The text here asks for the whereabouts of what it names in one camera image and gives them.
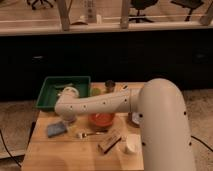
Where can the blue sponge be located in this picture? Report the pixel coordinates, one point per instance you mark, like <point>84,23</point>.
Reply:
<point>56,129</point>

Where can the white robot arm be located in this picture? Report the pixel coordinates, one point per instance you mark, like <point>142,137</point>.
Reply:
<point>164,126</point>

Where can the dark metal cup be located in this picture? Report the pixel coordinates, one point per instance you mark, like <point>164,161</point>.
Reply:
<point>110,86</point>

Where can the green cup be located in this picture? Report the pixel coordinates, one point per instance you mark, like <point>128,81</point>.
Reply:
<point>95,92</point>

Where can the dark bowl with grey cloth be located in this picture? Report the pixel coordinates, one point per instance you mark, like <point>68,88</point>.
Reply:
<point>134,118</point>

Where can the green cucumber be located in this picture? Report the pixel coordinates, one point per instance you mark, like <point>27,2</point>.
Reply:
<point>63,86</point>

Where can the wooden brush block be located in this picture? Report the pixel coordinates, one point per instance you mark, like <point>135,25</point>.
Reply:
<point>109,141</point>

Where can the green plastic tray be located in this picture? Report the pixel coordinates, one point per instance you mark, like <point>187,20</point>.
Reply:
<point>49,95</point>

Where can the metal fork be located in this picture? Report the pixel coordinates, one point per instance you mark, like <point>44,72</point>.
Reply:
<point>82,135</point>

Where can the white cup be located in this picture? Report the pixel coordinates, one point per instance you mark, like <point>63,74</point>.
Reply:
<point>131,144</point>

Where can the black office chair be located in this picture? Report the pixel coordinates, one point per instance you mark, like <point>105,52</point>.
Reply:
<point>35,4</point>
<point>190,4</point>
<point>141,5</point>

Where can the black office chair left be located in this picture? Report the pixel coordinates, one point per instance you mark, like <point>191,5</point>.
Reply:
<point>35,4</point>

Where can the black office chair right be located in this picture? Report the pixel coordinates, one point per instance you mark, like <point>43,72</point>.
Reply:
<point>190,4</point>

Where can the orange pan with white handle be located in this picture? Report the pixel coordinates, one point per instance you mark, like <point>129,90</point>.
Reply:
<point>101,119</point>

